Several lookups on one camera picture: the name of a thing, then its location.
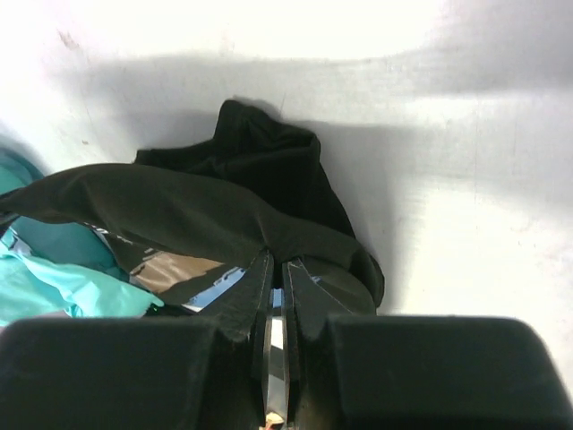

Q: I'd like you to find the black t shirt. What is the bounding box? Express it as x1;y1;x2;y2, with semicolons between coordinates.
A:
1;100;384;314

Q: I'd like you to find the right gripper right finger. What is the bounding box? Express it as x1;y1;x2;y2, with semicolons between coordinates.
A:
282;259;350;429

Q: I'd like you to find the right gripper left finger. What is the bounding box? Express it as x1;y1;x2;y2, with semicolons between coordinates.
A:
196;251;274;429

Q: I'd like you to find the teal t shirt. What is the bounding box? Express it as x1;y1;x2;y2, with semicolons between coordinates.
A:
0;145;165;328

